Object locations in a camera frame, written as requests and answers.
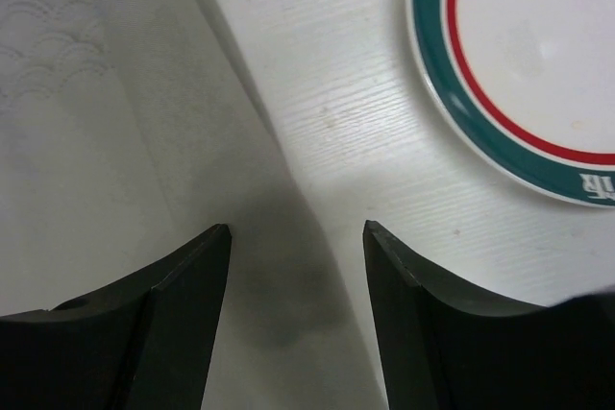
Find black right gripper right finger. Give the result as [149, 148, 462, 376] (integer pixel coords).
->
[362, 221, 614, 409]

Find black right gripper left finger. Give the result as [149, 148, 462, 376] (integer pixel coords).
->
[1, 225, 232, 409]

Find white plate green rim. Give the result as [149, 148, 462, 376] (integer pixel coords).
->
[406, 0, 614, 207]

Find grey cloth placemat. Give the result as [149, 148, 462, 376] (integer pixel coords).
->
[1, 0, 383, 409]

